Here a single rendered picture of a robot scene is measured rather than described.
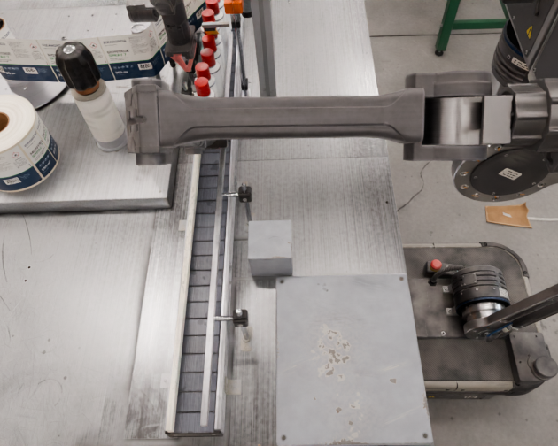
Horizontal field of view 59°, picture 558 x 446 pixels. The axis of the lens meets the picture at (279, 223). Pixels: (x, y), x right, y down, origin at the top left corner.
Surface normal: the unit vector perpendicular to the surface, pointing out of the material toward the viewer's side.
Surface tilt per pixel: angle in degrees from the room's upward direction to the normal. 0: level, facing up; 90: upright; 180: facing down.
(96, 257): 0
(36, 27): 0
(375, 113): 41
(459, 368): 0
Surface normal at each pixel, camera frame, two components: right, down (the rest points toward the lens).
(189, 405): -0.04, -0.53
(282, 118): 0.06, 0.15
